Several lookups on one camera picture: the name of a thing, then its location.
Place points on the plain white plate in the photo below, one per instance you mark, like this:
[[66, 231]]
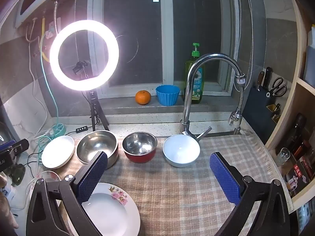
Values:
[[57, 152]]

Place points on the light blue bowl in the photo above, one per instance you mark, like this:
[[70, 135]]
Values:
[[181, 151]]

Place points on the black tripod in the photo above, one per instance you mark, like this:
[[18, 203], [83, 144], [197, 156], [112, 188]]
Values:
[[94, 110]]

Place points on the orange mandarin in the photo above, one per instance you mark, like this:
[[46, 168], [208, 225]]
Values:
[[143, 97]]

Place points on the red steel bowl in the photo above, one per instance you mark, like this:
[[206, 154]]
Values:
[[139, 147]]

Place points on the teal power strip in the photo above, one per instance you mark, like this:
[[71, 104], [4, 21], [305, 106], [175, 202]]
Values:
[[60, 127]]

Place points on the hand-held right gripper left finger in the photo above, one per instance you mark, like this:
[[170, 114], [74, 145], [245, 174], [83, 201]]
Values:
[[92, 177]]

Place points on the blue fluted silicone cup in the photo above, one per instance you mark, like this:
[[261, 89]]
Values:
[[167, 95]]

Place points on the dark glass bottle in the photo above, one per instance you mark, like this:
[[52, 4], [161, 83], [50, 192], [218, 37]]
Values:
[[297, 130]]

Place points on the black knife block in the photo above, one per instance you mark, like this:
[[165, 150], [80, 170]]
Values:
[[258, 113]]

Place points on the white floral plate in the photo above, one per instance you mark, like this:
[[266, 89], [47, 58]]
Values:
[[115, 213]]

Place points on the chrome faucet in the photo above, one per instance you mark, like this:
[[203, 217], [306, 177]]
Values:
[[190, 98]]

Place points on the red printed box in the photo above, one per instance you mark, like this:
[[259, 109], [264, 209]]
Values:
[[297, 174]]

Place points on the plaid table cloth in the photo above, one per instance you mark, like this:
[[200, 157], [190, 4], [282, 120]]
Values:
[[172, 189]]

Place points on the black inline light control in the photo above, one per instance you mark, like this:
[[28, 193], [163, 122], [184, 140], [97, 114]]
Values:
[[82, 130]]

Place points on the wooden shelf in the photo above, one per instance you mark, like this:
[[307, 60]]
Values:
[[299, 29]]

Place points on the green dish soap bottle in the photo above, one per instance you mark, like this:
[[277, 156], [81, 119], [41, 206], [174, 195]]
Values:
[[195, 78]]

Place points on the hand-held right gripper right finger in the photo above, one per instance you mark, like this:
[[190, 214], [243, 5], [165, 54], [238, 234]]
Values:
[[225, 179]]

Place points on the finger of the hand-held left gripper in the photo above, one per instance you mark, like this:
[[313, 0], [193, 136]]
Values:
[[18, 147]]

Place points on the clear drinking glass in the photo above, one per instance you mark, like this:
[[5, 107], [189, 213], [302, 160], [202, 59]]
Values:
[[283, 156]]

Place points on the person's left hand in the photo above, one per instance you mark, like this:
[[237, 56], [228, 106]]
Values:
[[6, 209]]

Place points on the white wall socket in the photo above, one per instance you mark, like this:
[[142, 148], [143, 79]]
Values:
[[51, 30]]

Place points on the window frame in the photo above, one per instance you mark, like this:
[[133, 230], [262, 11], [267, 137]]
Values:
[[167, 29]]

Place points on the large steel bowl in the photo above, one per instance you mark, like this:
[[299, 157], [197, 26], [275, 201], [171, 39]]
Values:
[[96, 145]]

